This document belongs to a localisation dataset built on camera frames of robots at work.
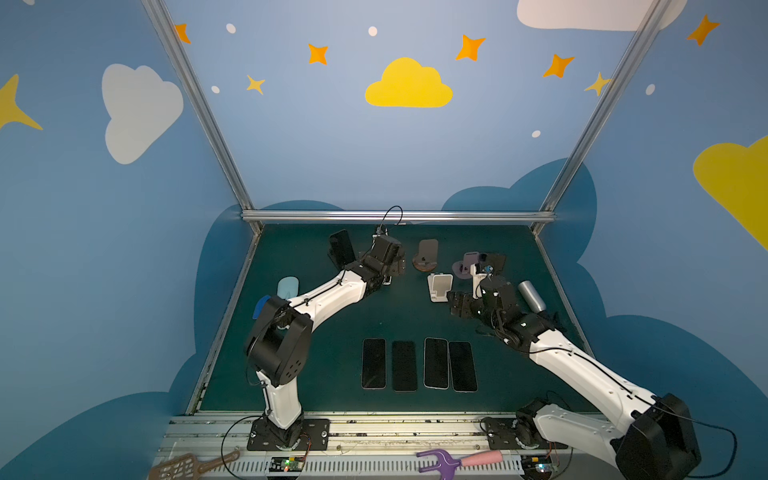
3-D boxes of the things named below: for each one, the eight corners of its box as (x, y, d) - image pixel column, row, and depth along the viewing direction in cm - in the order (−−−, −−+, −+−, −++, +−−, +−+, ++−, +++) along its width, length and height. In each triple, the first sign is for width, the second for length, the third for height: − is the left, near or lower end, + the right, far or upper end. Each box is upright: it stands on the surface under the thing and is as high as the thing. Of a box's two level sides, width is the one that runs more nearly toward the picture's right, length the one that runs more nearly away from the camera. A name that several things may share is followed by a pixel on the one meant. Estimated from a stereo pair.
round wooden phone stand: (413, 272, 111) (416, 249, 101) (412, 262, 114) (415, 239, 104) (434, 272, 111) (439, 249, 101) (433, 262, 114) (437, 239, 104)
